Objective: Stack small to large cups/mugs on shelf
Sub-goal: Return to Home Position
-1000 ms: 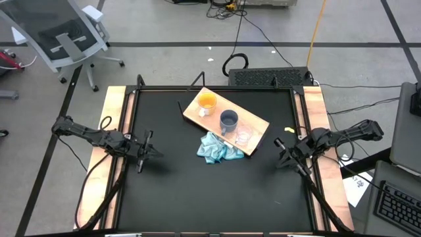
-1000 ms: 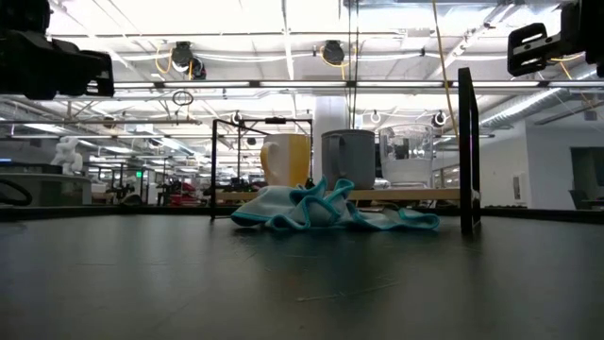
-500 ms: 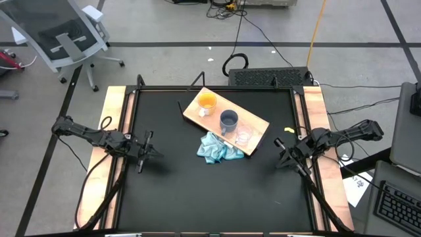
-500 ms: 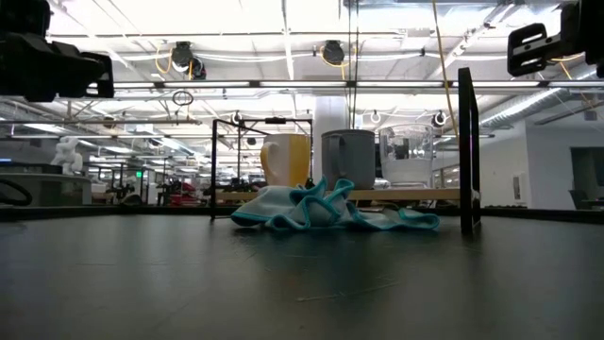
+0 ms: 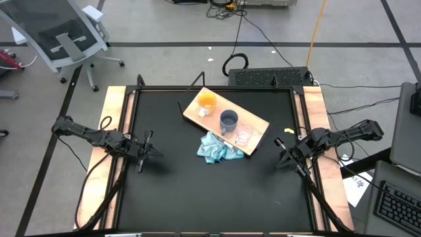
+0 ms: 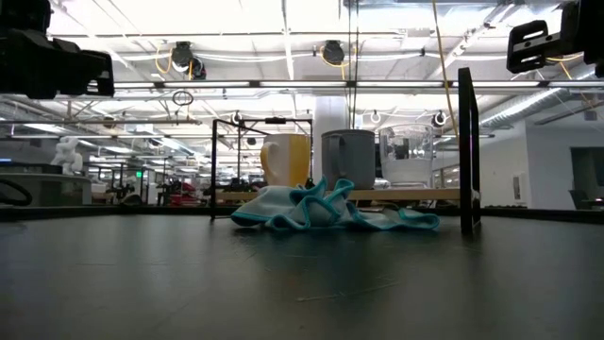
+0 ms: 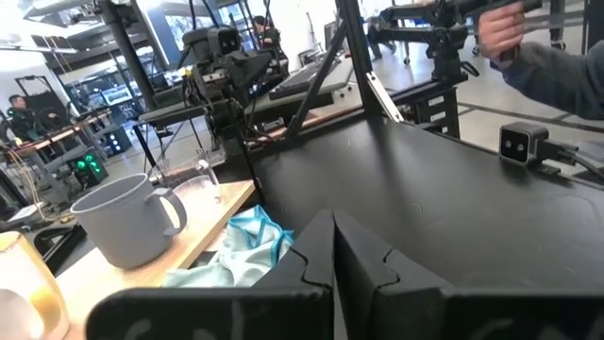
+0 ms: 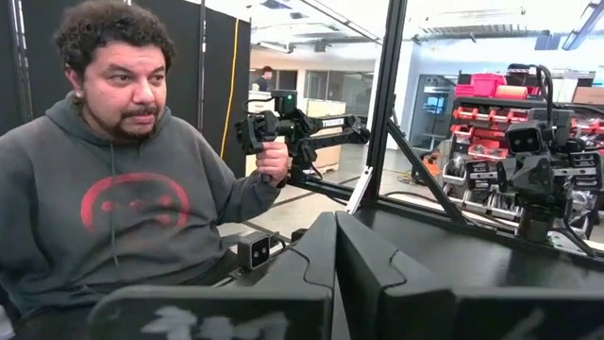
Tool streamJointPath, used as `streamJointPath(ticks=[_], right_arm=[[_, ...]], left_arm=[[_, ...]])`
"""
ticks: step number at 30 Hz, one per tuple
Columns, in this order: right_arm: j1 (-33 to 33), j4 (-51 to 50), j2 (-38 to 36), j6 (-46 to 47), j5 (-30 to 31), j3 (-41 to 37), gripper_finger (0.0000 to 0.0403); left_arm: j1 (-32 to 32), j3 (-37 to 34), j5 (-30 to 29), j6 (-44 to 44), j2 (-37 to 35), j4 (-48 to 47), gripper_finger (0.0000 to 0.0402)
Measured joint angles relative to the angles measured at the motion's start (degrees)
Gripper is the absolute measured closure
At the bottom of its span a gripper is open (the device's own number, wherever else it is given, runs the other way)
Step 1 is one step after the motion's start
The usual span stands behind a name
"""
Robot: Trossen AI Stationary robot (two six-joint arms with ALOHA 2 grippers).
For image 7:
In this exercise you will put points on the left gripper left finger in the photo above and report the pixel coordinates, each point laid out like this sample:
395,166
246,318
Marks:
311,255

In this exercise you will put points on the black diagonal frame brace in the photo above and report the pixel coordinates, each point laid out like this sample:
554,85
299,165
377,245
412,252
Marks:
316,80

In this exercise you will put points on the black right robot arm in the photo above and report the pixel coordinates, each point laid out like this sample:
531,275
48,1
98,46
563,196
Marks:
222,113

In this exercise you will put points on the yellow ceramic mug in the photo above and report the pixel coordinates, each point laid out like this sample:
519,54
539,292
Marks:
28,293

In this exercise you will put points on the black frame upright post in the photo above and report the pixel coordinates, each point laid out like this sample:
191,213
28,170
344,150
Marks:
356,52

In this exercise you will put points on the black computer keyboard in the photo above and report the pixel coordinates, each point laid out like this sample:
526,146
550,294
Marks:
292,85

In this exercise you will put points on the person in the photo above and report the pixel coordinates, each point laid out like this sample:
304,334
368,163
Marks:
23,120
269,33
557,80

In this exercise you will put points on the black box white lights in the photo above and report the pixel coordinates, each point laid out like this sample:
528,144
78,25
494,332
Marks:
117,141

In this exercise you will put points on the white metal frame bracket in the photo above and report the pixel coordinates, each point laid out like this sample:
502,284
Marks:
384,96

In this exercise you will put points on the black box green lights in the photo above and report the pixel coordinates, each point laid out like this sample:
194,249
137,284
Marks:
89,167

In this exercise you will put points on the light blue cloth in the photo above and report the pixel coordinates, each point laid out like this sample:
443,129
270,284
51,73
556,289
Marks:
245,255

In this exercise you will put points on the black stand white labels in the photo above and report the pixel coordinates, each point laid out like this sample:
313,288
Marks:
436,111

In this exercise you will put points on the black frame corner bracket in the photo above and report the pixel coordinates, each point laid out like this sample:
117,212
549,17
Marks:
61,245

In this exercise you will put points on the grey table-level camera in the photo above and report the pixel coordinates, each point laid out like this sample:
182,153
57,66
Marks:
521,144

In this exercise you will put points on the grey plastic mug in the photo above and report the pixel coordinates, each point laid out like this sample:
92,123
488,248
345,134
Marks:
122,226

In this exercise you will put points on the clear glass cup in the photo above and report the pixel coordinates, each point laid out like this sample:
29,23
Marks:
198,184

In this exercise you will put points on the wooden workbench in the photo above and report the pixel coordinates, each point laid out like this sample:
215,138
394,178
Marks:
56,137

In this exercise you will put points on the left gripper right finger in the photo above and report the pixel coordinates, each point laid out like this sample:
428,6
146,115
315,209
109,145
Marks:
368,274

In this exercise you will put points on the wooden table side plank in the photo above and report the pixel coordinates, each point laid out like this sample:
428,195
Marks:
311,120

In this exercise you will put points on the person's hand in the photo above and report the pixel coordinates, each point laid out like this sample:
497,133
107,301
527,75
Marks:
500,28

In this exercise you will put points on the wooden shelf board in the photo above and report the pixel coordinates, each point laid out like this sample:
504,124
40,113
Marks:
203,222

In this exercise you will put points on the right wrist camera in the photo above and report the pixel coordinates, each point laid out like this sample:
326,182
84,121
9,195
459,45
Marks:
224,41

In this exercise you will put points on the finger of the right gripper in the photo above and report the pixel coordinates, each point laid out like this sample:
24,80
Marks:
240,71
262,66

